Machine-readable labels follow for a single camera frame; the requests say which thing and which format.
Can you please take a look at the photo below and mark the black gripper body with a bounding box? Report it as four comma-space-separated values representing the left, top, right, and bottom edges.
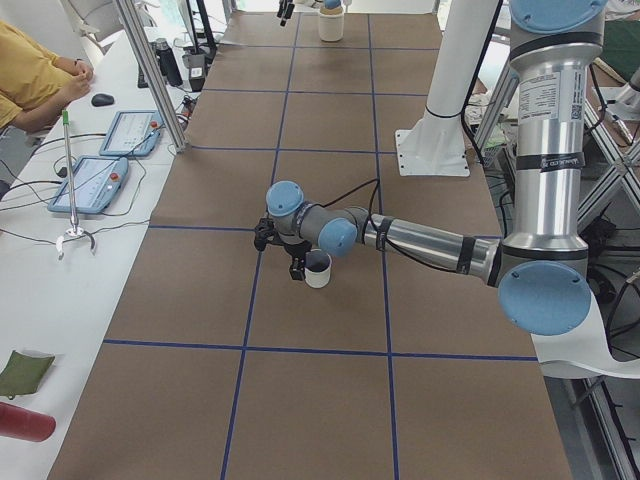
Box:
254, 217, 311, 260

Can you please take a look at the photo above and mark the white ribbed mug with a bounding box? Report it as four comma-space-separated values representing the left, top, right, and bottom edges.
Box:
304, 249, 332, 289

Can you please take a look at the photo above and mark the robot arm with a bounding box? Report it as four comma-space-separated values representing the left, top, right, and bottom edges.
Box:
254, 1, 607, 336

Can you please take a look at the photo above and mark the cream target cup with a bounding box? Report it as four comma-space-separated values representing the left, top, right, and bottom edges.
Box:
318, 0, 344, 42

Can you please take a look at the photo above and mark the black water bottle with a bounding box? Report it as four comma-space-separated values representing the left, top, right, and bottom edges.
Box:
154, 38, 183, 87

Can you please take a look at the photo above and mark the far blue teach pendant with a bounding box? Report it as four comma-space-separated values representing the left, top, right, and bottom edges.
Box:
99, 110, 164, 157

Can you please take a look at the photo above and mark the blue teach pendant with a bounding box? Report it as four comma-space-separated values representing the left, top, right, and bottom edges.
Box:
73, 156, 129, 215
99, 110, 164, 157

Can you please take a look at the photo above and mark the near blue teach pendant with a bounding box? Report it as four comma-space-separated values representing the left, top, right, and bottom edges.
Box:
73, 156, 129, 215

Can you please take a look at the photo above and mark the silver grabber stick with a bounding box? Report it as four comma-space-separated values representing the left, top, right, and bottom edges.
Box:
55, 109, 97, 261

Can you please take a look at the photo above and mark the black computer mouse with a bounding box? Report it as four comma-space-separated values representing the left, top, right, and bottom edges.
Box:
91, 93, 115, 107

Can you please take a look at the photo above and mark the person in yellow shirt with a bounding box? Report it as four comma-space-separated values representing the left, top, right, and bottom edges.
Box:
1, 22, 94, 134

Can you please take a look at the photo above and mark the green cloth pouch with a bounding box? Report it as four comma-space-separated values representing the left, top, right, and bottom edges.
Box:
0, 351, 55, 399

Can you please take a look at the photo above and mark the white chair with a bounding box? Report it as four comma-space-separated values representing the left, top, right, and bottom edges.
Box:
531, 294, 640, 380

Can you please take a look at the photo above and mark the red cylinder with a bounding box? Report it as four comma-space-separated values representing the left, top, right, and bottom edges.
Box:
1, 403, 56, 442

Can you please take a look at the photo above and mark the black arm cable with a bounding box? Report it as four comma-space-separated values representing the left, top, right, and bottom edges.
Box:
322, 178, 466, 274

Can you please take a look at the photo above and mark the aluminium frame post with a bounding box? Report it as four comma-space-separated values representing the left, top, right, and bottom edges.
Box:
113, 0, 187, 153

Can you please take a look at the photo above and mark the white camera stand pedestal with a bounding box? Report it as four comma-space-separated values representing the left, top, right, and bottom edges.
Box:
395, 0, 502, 177

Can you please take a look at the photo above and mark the aluminium frame right side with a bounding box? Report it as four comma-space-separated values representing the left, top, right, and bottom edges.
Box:
474, 64, 640, 480

